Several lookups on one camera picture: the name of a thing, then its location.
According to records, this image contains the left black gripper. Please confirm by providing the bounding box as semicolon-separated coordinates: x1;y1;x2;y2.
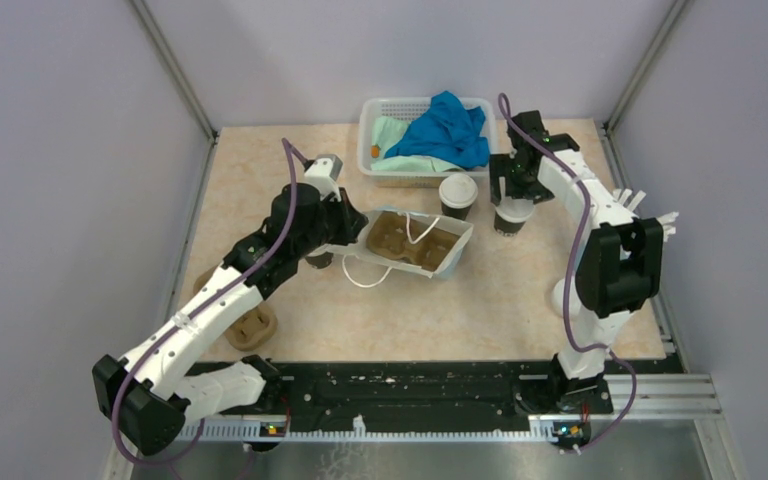
294;186;368;258

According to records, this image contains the white lid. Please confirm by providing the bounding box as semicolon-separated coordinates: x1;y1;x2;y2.
495;197;535;223
438;173;478;209

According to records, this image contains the paper coffee cup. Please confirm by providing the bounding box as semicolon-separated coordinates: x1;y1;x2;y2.
441;202;472;221
493;215;526;237

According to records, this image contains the pale blue paper bag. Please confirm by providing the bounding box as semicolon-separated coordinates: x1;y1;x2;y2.
321;208;474;289

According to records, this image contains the stack of white lids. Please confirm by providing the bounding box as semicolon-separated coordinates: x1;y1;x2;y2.
550;278;566;317

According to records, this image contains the brown cardboard cup carrier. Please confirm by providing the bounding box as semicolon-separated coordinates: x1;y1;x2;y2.
223;302;278;351

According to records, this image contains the stack of paper cups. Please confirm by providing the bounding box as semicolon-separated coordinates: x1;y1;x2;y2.
305;252;334;270

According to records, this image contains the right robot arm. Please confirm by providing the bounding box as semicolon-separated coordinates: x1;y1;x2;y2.
489;111;665;412

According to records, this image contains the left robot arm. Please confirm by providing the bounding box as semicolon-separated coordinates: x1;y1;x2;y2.
92;183;369;463

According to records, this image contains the blue cloth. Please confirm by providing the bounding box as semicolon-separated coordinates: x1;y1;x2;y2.
384;91;490;170

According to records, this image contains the mint green cloth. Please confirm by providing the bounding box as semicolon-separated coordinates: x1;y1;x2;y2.
369;116;462;173

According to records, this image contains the white plastic basket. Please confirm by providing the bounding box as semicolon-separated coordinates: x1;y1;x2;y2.
356;97;499;188

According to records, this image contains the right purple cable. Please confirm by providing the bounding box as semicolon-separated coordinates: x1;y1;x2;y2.
497;92;638;455

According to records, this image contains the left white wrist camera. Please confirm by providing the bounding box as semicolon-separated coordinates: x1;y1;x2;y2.
304;154;343;202

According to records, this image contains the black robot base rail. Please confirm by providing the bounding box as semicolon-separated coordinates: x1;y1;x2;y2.
181;357;723;445

